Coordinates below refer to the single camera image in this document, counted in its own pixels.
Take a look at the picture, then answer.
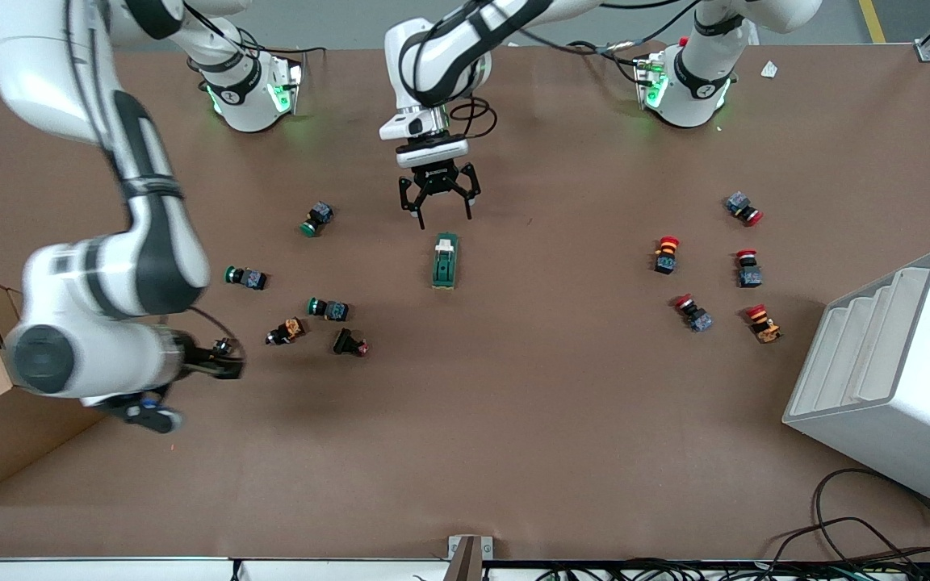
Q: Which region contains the red mushroom button orange base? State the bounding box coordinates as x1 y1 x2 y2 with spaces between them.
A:
653 236 681 276
745 303 782 345

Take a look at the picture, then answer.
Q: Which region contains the red mushroom button grey base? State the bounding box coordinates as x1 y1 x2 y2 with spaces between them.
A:
735 249 764 289
725 191 765 227
672 294 714 333

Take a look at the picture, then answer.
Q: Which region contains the white stepped rack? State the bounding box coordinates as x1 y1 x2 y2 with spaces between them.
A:
782 249 930 519

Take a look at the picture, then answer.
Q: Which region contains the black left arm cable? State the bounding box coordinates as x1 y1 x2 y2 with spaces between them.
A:
442 0 704 142

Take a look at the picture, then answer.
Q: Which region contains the green push button switch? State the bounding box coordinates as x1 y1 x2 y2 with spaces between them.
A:
224 265 269 291
300 201 334 239
307 296 350 322

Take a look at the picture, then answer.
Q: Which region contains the black red-tipped button switch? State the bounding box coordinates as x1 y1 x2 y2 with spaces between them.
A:
332 327 371 357

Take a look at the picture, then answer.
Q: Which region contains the white table edge rail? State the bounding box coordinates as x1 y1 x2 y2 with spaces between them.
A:
0 556 543 581

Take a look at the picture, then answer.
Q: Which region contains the grey metal table bracket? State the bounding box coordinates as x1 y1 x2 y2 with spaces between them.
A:
447 534 494 581

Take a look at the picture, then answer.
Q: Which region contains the black cable bundle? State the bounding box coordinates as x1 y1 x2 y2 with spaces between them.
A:
534 557 930 581

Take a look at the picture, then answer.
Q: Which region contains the black looped floor cable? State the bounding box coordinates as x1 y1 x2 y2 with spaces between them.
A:
764 467 930 570

